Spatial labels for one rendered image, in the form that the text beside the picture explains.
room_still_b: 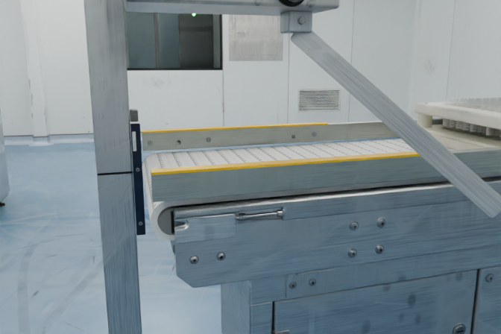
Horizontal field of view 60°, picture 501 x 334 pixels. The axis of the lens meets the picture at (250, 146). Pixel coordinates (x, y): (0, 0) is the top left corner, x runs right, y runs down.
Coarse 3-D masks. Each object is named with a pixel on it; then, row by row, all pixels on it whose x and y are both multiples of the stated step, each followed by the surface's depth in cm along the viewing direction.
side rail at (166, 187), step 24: (240, 168) 50; (264, 168) 50; (288, 168) 51; (312, 168) 52; (336, 168) 53; (360, 168) 54; (384, 168) 55; (408, 168) 56; (432, 168) 57; (480, 168) 59; (168, 192) 48; (192, 192) 49; (216, 192) 49; (240, 192) 50
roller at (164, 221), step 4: (168, 208) 50; (172, 208) 50; (160, 212) 50; (164, 212) 49; (168, 212) 49; (172, 212) 49; (160, 216) 49; (164, 216) 49; (168, 216) 49; (172, 216) 49; (160, 220) 49; (164, 220) 49; (168, 220) 50; (172, 220) 50; (160, 224) 49; (164, 224) 50; (168, 224) 50; (172, 224) 50; (160, 228) 49; (164, 228) 50; (168, 228) 50; (172, 228) 50; (164, 232) 50; (168, 232) 50; (172, 232) 50
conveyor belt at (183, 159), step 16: (320, 144) 81; (336, 144) 81; (352, 144) 81; (368, 144) 81; (384, 144) 81; (400, 144) 81; (144, 160) 73; (160, 160) 68; (176, 160) 68; (192, 160) 68; (208, 160) 68; (224, 160) 68; (240, 160) 68; (256, 160) 68; (272, 160) 68; (144, 176) 66; (480, 176) 61; (496, 176) 62; (272, 192) 53; (288, 192) 54; (304, 192) 54; (160, 208) 50
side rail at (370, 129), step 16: (256, 128) 78; (272, 128) 79; (288, 128) 79; (304, 128) 80; (320, 128) 81; (336, 128) 82; (352, 128) 83; (368, 128) 84; (384, 128) 85; (144, 144) 73; (160, 144) 74; (176, 144) 74; (192, 144) 75; (208, 144) 76; (224, 144) 77; (240, 144) 78; (256, 144) 78
